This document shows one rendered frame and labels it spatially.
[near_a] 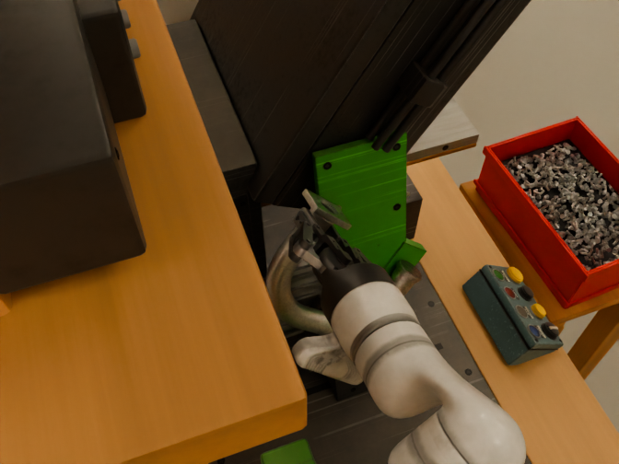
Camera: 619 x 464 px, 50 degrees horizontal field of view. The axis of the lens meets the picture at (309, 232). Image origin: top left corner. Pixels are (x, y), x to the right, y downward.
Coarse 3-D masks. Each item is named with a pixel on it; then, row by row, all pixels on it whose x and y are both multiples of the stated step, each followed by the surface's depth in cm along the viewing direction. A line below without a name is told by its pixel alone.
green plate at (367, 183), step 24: (360, 144) 75; (384, 144) 76; (336, 168) 76; (360, 168) 77; (384, 168) 78; (336, 192) 78; (360, 192) 79; (384, 192) 80; (360, 216) 82; (384, 216) 83; (360, 240) 84; (384, 240) 85; (384, 264) 88
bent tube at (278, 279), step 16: (304, 192) 73; (320, 208) 71; (336, 208) 75; (320, 224) 73; (336, 224) 73; (288, 240) 74; (272, 272) 76; (288, 272) 75; (272, 288) 77; (288, 288) 77; (288, 304) 78; (288, 320) 80; (304, 320) 81; (320, 320) 82
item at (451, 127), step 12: (444, 108) 99; (456, 108) 99; (444, 120) 98; (456, 120) 98; (468, 120) 98; (432, 132) 96; (444, 132) 96; (456, 132) 96; (468, 132) 96; (420, 144) 95; (432, 144) 95; (444, 144) 95; (456, 144) 96; (468, 144) 97; (408, 156) 94; (420, 156) 95; (432, 156) 96; (264, 204) 91
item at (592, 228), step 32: (544, 128) 126; (576, 128) 129; (512, 160) 127; (544, 160) 126; (576, 160) 127; (608, 160) 123; (480, 192) 131; (512, 192) 120; (544, 192) 123; (576, 192) 121; (608, 192) 121; (512, 224) 123; (544, 224) 113; (576, 224) 117; (608, 224) 118; (544, 256) 117; (576, 256) 114; (608, 256) 114; (576, 288) 111; (608, 288) 116
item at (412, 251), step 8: (408, 240) 88; (400, 248) 87; (408, 248) 87; (416, 248) 88; (424, 248) 89; (392, 256) 87; (400, 256) 88; (408, 256) 88; (416, 256) 89; (392, 264) 88; (392, 272) 89
